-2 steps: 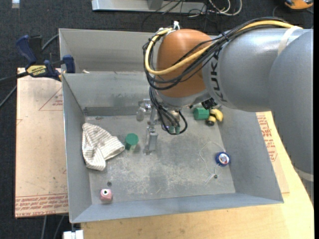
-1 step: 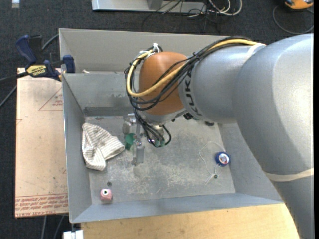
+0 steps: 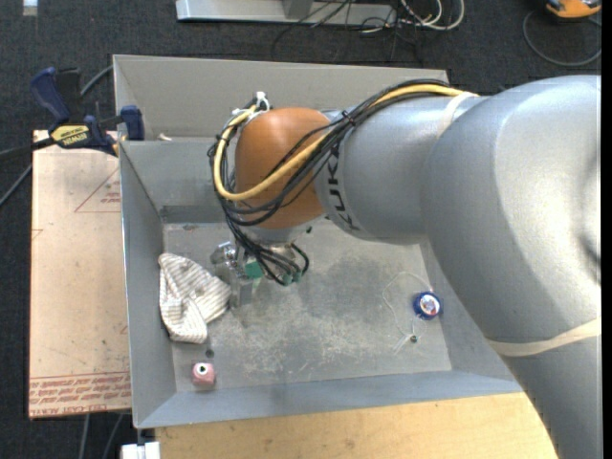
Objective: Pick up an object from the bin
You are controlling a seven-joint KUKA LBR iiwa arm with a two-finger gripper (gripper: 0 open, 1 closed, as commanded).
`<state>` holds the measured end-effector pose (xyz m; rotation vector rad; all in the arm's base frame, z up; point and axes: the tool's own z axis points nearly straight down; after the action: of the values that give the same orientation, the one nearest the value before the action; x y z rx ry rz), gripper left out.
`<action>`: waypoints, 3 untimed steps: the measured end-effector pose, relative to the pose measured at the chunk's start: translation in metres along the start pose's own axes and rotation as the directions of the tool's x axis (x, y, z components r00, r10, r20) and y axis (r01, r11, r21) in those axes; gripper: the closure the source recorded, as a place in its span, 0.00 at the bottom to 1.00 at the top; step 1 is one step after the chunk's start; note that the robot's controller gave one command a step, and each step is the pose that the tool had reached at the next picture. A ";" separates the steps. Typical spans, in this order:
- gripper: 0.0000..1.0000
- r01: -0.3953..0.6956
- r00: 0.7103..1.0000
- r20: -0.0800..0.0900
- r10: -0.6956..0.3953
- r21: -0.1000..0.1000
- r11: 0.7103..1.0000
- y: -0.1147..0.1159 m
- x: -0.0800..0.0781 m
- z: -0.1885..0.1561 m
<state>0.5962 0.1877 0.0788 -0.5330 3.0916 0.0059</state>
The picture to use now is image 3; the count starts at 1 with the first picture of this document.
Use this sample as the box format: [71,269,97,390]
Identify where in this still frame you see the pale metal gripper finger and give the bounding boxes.
[230,261,257,309]
[209,241,236,280]

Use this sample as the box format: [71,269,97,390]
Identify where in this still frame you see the white striped cloth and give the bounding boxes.
[158,251,233,345]

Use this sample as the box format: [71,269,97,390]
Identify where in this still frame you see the grey metal bin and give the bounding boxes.
[112,54,525,430]

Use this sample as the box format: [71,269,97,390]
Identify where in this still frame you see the small pink block with hole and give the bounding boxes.
[191,361,217,392]

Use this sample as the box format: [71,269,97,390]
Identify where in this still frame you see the brown cardboard board, red print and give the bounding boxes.
[28,128,133,420]

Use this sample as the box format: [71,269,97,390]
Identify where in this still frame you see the blue yo-yo with white string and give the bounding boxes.
[381,270,445,357]

